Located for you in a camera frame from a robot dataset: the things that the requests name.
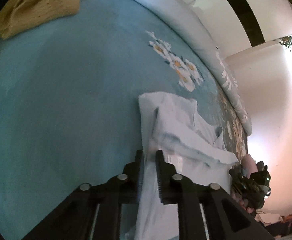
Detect white printed t-shirt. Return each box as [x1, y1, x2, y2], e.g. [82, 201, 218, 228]
[124, 92, 238, 239]

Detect folded clothes stack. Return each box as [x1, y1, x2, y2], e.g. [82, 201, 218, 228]
[241, 154, 264, 178]

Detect person's right hand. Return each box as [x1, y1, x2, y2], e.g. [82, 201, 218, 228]
[231, 190, 256, 216]

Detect teal floral bed sheet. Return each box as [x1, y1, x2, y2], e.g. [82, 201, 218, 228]
[0, 0, 245, 239]

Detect green hanging plant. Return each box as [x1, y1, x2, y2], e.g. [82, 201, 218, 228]
[279, 36, 292, 50]

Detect white wardrobe with black stripe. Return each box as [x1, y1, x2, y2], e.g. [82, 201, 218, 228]
[182, 0, 292, 57]

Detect blue floral duvet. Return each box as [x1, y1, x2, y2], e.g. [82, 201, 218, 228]
[95, 0, 253, 136]

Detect tan knitted sweater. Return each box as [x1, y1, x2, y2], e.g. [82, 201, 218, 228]
[0, 0, 80, 40]

